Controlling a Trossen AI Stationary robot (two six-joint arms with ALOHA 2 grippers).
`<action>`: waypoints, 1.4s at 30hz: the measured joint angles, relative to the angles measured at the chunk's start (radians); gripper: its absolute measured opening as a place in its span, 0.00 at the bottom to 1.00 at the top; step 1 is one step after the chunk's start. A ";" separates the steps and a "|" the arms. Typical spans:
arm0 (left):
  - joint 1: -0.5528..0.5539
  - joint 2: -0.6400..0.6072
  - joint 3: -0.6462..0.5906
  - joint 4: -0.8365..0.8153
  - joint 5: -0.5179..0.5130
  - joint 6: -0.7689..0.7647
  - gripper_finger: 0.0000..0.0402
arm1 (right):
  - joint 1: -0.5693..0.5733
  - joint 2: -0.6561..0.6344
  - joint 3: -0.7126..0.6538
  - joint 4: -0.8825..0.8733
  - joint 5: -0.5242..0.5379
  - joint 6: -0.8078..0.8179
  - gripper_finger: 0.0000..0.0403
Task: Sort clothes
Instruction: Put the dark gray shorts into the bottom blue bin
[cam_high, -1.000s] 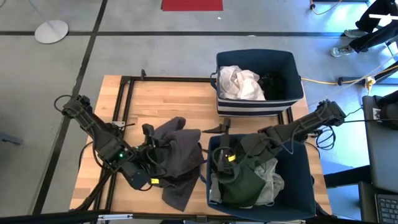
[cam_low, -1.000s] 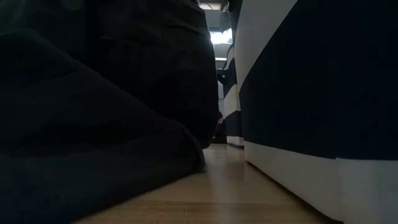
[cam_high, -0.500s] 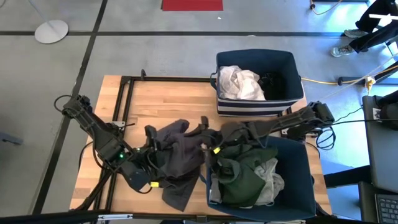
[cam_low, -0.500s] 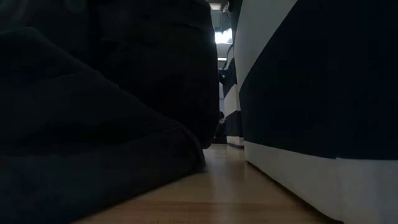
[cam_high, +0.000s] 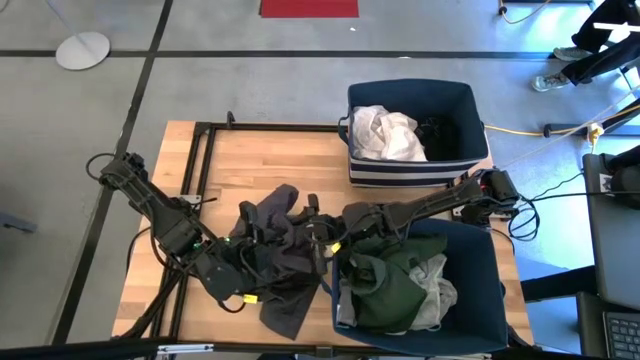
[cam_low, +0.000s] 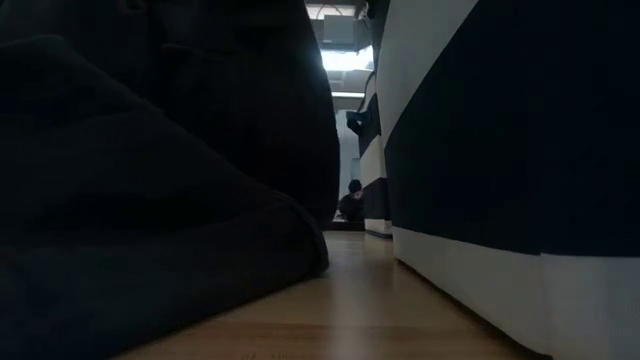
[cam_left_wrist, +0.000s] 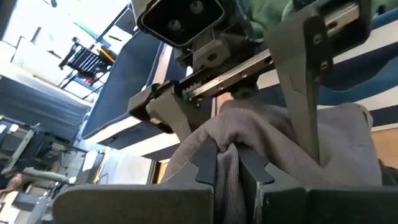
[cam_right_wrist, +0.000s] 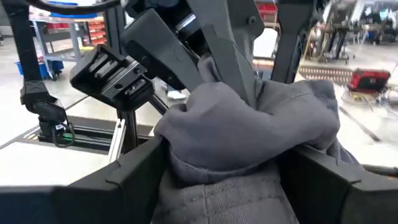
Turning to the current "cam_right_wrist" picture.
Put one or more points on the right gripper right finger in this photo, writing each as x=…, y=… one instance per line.
x=342, y=202

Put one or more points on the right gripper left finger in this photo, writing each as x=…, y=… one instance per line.
x=93, y=202

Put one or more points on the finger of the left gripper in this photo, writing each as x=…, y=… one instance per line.
x=161, y=49
x=230, y=31

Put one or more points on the dark grey garment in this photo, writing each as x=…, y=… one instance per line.
x=233, y=130

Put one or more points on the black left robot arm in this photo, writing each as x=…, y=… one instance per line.
x=25, y=46

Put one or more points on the red storage bins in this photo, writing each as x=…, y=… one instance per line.
x=267, y=7

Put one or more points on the red shelf boxes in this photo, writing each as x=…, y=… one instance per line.
x=97, y=32

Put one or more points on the white floor object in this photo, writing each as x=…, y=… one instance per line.
x=177, y=95

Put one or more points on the grey shelving rack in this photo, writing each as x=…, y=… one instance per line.
x=73, y=40

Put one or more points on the silver aluminium extrusion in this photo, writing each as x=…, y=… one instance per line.
x=116, y=140

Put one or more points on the blue floor bin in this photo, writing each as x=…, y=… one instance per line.
x=43, y=70

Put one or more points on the striped floor mat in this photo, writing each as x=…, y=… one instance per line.
x=323, y=74

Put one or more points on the dark equipment cart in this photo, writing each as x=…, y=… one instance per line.
x=337, y=34

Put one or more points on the red toolbox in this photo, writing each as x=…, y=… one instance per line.
x=370, y=81

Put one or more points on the black aluminium table frame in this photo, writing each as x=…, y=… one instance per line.
x=127, y=130

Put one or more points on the black gantry post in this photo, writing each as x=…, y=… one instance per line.
x=292, y=37

